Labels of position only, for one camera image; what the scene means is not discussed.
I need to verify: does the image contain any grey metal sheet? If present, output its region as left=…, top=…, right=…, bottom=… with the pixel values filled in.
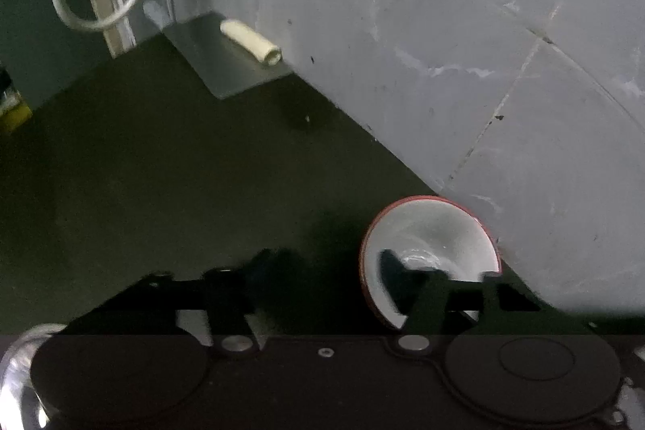
left=160, top=9, right=296, bottom=100

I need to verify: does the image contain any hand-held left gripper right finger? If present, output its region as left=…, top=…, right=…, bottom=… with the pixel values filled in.
left=380, top=250, right=591, bottom=351

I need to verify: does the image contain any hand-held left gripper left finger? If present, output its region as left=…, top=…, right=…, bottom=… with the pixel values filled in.
left=71, top=249, right=299, bottom=354

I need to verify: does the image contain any large steel bowl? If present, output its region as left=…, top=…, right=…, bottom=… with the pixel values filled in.
left=0, top=322, right=67, bottom=430

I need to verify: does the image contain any white bowl with red rim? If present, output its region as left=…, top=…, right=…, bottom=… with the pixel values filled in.
left=358, top=195, right=504, bottom=330

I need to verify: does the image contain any yellow container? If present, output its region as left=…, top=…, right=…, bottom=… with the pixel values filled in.
left=0, top=100, right=34, bottom=135

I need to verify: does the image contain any cream white tube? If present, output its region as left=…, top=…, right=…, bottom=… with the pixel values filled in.
left=220, top=19, right=283, bottom=69

